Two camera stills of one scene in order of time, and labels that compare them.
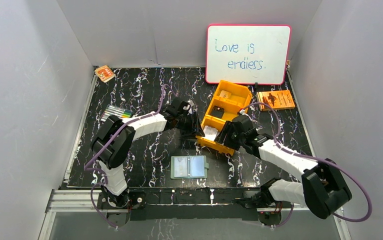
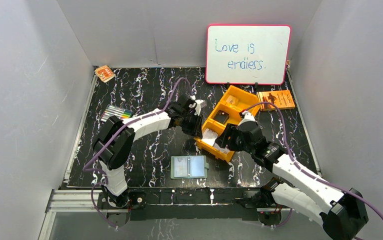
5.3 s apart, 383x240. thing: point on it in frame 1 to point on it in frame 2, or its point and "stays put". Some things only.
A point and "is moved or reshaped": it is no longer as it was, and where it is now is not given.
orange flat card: (278, 99) stays put
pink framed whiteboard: (258, 53) stays put
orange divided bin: (229, 99) is moved or reshaped
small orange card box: (105, 73) stays put
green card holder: (189, 167) stays put
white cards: (209, 133) is moved or reshaped
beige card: (225, 94) to (232, 100)
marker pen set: (113, 110) stays put
